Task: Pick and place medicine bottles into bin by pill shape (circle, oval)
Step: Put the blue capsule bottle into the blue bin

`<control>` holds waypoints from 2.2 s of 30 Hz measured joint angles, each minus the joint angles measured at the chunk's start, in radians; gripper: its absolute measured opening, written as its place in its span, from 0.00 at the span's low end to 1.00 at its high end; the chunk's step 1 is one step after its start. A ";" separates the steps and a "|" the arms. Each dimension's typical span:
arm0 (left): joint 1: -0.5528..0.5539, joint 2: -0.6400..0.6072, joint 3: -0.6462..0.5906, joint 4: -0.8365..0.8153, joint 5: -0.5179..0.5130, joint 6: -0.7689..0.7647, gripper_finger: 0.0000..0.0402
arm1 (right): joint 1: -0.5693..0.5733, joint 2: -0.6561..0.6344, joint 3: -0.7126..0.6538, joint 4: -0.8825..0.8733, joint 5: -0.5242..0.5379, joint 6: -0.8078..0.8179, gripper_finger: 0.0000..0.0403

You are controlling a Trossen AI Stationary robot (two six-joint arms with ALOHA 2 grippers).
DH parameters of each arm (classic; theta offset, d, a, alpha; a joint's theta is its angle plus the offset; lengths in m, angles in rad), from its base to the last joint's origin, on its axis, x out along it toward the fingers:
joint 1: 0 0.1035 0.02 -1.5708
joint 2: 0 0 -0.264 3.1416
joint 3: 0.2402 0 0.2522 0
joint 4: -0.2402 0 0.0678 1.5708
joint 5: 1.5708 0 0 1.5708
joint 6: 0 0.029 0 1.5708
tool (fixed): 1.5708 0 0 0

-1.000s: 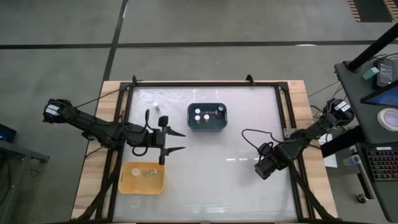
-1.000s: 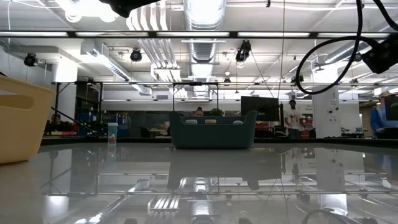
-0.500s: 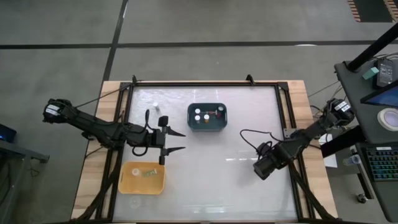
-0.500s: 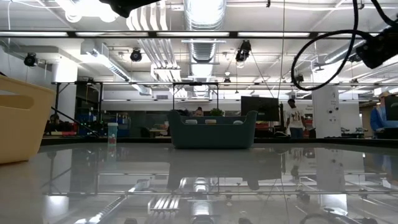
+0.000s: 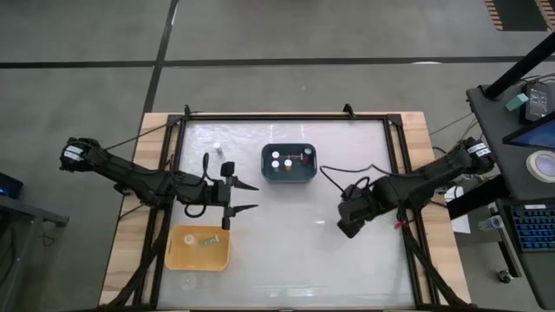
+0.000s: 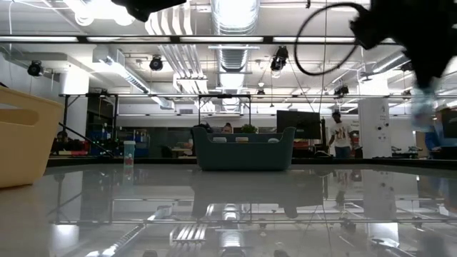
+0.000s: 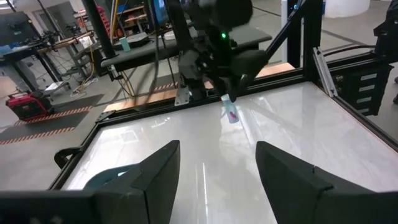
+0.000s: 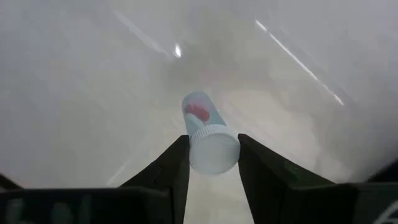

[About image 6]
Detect round silver ventilation duct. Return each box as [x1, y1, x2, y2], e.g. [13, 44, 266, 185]
[210, 0, 261, 72]

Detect white pillar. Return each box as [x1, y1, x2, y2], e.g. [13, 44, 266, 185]
[358, 98, 391, 159]

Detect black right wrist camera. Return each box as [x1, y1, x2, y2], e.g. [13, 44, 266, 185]
[349, 9, 388, 50]

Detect black monitor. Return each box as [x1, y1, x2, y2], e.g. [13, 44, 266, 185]
[276, 110, 321, 140]

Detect black overhead frame bar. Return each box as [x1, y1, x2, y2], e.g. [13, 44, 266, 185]
[0, 34, 404, 46]

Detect black shelf rack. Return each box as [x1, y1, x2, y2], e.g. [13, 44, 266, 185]
[85, 94, 119, 158]

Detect white rectangular ceiling duct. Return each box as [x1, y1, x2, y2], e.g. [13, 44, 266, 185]
[91, 48, 176, 110]

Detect small teal bottle white cap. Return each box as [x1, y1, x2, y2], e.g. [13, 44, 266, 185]
[123, 140, 136, 168]

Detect black slanted rod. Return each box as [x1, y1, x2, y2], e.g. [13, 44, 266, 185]
[58, 123, 116, 158]

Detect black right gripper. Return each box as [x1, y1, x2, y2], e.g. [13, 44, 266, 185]
[370, 0, 457, 91]

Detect grey horizontal frame rail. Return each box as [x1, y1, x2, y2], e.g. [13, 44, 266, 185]
[59, 93, 457, 100]

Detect blue bottle red pills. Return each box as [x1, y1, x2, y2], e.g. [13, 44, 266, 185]
[410, 80, 443, 131]

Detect teal plastic bin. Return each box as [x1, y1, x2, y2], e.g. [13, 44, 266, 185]
[194, 126, 297, 171]

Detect black overhead camera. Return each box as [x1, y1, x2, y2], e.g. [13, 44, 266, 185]
[270, 45, 289, 72]

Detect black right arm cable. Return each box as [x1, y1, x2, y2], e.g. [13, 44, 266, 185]
[293, 2, 361, 77]

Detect blue storage crates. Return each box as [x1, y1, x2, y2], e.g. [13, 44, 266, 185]
[134, 130, 151, 158]

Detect yellow plastic bin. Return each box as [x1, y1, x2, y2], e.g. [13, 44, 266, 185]
[0, 85, 65, 189]

